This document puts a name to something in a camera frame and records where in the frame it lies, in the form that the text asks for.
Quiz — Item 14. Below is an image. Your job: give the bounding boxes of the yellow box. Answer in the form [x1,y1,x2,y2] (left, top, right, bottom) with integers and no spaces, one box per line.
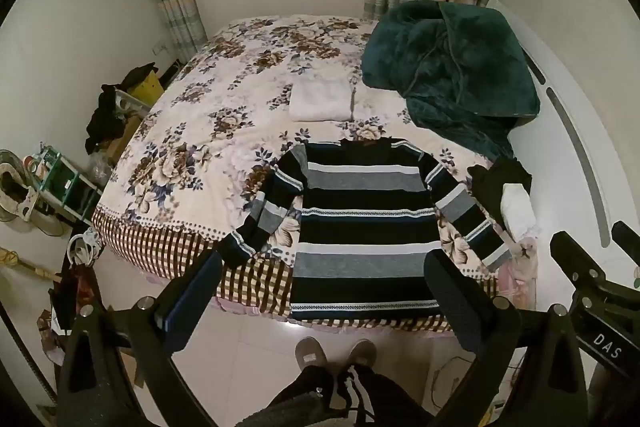
[130,74,166,106]

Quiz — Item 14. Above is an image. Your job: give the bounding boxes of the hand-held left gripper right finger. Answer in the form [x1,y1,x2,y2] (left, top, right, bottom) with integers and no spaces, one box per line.
[422,249,592,427]

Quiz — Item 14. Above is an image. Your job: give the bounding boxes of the black cloth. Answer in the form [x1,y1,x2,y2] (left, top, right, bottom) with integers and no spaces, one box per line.
[467,157,533,233]

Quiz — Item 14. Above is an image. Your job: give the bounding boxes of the green and white rack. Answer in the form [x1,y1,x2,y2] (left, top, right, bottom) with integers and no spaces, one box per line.
[30,146,104,222]

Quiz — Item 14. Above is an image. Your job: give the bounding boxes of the striped knit sweater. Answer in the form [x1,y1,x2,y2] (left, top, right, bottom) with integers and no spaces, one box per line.
[222,138,513,322]

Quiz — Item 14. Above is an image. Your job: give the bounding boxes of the floor fan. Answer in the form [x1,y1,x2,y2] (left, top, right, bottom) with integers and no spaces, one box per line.
[0,149,41,228]

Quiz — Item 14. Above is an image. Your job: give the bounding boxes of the hanging black garment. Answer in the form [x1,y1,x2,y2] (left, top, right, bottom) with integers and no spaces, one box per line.
[85,83,126,155]

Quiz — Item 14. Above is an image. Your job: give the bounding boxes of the white bed headboard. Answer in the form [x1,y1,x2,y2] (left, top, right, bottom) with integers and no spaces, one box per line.
[490,0,640,288]

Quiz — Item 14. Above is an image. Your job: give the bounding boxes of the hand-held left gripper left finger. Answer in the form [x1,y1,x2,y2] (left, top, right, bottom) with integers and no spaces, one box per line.
[55,249,226,427]

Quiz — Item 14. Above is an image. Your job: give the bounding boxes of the dark green plush blanket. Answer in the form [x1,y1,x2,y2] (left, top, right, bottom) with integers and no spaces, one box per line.
[360,0,542,160]

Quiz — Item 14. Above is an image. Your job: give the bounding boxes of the wooden broom handle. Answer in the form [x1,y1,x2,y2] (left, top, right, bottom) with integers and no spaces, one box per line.
[0,247,63,284]

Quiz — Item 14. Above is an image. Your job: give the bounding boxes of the cardboard box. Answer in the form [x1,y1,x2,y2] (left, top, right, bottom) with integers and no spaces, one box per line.
[106,116,144,164]

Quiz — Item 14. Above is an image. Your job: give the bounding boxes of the person's black pants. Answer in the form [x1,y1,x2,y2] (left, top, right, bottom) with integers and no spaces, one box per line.
[240,363,436,427]

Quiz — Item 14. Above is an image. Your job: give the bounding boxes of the grey slipper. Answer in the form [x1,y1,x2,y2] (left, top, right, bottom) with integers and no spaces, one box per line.
[345,339,378,370]
[295,337,328,370]

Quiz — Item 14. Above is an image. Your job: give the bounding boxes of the folded white towel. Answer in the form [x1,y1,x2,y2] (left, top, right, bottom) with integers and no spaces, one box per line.
[289,79,353,124]

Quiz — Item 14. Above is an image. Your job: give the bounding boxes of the white cloth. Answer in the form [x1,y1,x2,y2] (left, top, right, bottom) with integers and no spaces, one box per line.
[500,183,543,240]

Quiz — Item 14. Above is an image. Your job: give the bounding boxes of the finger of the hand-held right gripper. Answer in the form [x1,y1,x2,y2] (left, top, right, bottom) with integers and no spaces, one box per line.
[611,220,640,264]
[549,231,608,290]

